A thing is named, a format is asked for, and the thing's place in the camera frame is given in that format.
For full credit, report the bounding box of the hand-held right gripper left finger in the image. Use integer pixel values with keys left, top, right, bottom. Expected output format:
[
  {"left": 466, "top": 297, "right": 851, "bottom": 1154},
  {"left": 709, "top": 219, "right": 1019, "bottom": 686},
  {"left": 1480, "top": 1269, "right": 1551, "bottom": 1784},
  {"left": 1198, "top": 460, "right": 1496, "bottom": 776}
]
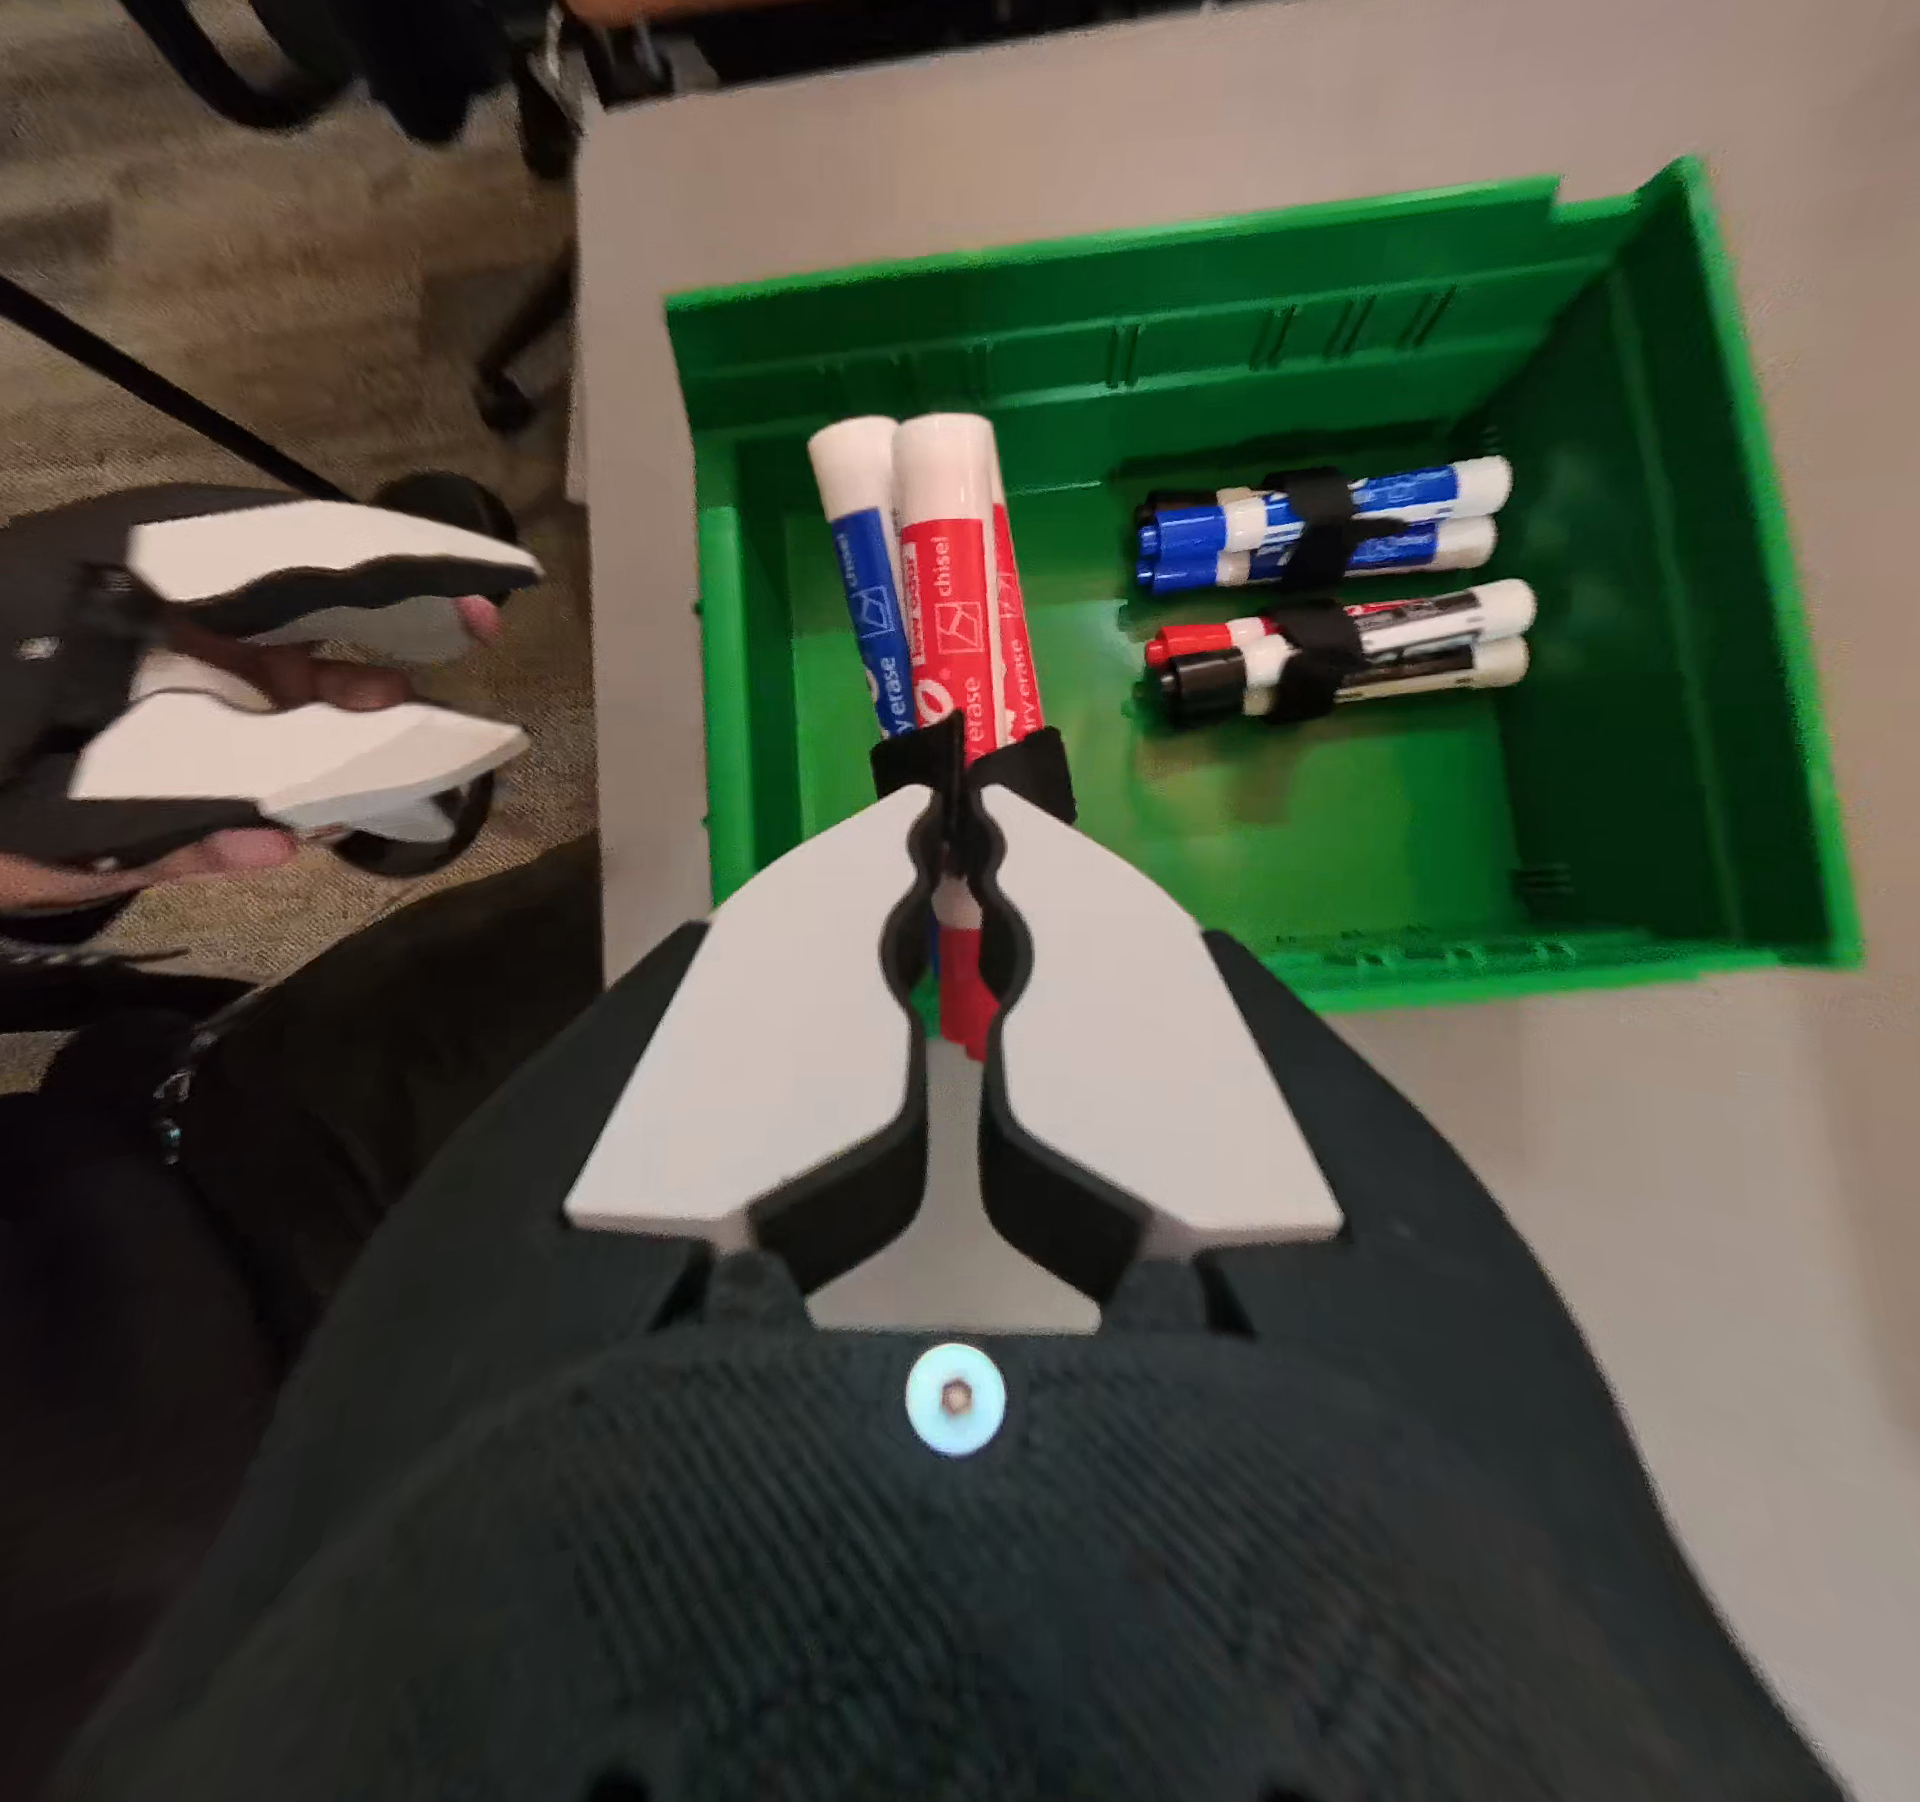
[{"left": 565, "top": 793, "right": 936, "bottom": 1253}]

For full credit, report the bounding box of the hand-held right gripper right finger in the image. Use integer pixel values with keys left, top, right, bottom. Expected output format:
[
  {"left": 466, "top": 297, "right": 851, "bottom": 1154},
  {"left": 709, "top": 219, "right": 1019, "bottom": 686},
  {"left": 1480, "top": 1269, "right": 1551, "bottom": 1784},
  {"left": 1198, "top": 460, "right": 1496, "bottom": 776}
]
[{"left": 979, "top": 793, "right": 1347, "bottom": 1259}]

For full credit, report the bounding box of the black fabric strap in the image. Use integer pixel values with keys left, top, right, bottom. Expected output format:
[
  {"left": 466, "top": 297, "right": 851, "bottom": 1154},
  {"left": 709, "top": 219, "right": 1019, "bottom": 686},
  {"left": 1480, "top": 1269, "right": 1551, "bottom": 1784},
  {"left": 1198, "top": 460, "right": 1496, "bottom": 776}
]
[
  {"left": 1264, "top": 600, "right": 1363, "bottom": 722},
  {"left": 1264, "top": 471, "right": 1357, "bottom": 587}
]

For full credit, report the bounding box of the white desk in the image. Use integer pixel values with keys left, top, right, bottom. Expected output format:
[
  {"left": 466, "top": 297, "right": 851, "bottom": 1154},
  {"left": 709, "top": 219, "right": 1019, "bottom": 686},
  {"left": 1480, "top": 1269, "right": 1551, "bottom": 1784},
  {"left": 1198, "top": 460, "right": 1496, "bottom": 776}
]
[{"left": 570, "top": 0, "right": 1920, "bottom": 1802}]

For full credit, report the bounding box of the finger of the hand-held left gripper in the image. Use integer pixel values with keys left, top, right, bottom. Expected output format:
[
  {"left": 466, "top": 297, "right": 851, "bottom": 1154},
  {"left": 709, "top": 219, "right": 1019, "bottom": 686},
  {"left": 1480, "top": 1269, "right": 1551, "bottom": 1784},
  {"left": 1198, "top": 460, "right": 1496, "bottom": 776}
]
[
  {"left": 65, "top": 695, "right": 538, "bottom": 846},
  {"left": 124, "top": 497, "right": 548, "bottom": 666}
]

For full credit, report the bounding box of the person's left hand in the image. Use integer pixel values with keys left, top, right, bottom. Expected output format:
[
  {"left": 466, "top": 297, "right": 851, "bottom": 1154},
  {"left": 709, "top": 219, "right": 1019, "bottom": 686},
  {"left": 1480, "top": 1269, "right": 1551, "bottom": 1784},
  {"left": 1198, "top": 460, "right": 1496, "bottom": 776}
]
[{"left": 169, "top": 617, "right": 417, "bottom": 715}]

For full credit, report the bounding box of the black chair base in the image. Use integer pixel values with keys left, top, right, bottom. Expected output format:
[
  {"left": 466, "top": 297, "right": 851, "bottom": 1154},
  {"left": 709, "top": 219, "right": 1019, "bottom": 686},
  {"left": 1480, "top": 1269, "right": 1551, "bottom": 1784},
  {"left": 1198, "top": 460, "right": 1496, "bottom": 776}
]
[{"left": 32, "top": 0, "right": 589, "bottom": 435}]

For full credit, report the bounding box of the green plastic bin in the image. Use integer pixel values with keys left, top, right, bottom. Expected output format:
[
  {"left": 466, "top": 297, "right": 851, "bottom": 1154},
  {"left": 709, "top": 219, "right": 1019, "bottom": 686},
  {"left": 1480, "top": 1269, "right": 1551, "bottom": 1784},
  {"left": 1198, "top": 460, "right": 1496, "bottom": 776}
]
[{"left": 666, "top": 155, "right": 1865, "bottom": 1015}]

